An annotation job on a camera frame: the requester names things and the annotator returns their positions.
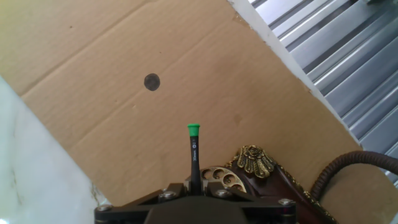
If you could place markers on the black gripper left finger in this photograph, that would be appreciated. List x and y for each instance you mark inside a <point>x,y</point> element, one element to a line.
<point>140,202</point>

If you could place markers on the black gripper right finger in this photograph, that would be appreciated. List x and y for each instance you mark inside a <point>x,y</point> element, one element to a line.
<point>258,202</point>

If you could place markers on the black screwdriver green cap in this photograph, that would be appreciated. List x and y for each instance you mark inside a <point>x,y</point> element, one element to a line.
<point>195,158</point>

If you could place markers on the black round dot mark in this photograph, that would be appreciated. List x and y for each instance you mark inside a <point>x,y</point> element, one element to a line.
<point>152,82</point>

